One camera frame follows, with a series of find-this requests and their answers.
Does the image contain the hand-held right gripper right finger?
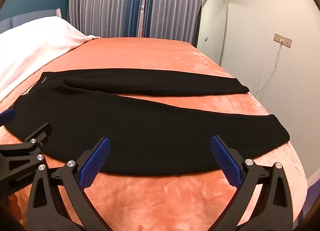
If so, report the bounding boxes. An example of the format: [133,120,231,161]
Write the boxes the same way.
[210,135,295,231]

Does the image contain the wall socket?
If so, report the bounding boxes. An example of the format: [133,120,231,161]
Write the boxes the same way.
[274,33,292,48]

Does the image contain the black pants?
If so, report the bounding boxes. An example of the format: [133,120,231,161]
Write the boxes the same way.
[5,69,290,177]

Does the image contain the white duvet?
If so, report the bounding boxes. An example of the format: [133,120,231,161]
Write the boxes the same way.
[0,16,102,102]

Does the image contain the white charging cable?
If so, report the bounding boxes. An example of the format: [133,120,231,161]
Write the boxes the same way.
[255,40,284,96]

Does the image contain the standing mirror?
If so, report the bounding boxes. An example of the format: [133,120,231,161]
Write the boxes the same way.
[196,0,227,66]

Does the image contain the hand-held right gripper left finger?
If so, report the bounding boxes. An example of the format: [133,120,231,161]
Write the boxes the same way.
[27,137,111,231]

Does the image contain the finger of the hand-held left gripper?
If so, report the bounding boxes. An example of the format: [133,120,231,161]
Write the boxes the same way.
[0,109,17,127]
[0,122,52,171]

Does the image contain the blue curtain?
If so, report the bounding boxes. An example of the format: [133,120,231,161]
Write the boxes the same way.
[125,0,154,38]

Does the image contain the grey pleated curtain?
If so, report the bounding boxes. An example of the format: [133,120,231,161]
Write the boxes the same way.
[149,0,227,46]
[68,0,130,38]

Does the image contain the blue padded headboard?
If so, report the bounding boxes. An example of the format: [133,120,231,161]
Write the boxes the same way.
[0,9,62,33]

